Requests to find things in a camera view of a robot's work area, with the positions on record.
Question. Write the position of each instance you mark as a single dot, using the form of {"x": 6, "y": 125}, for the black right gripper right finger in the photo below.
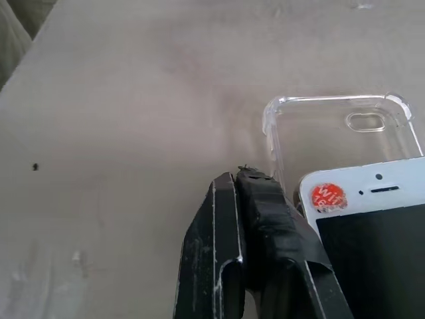
{"x": 275, "y": 252}

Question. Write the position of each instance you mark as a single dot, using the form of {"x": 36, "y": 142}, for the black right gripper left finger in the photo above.
{"x": 206, "y": 259}

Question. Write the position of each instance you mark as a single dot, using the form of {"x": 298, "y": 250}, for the white smartphone with orange sticker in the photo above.
{"x": 368, "y": 232}

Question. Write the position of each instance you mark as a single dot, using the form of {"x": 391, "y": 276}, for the clear plastic phone case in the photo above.
{"x": 335, "y": 133}

